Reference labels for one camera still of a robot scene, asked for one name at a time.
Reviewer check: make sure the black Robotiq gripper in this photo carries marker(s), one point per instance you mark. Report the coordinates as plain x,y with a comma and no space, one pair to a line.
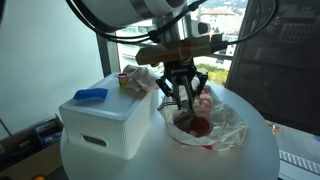
193,81

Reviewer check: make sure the dark green object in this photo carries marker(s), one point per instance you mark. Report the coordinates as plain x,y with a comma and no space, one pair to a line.
183,120

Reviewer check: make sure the white pink cloth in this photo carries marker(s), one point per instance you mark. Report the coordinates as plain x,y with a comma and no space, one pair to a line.
140,78

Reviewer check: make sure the red white toy ball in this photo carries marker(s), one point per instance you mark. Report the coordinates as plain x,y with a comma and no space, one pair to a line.
200,127

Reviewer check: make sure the yellow play-doh tub pink lid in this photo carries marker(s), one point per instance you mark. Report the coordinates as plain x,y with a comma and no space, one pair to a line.
122,79

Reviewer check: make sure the white red plastic carrier bag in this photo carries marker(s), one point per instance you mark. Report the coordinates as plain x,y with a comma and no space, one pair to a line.
213,124

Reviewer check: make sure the blue sponge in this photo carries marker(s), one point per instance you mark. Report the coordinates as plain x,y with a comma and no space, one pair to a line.
90,94

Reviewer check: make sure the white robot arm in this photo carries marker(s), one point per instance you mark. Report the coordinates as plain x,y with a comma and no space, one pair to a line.
181,81

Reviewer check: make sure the white plastic basket box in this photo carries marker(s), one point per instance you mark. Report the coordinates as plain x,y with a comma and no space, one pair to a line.
114,126

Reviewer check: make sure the cardboard box with items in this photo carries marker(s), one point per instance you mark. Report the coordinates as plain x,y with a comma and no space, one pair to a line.
33,153

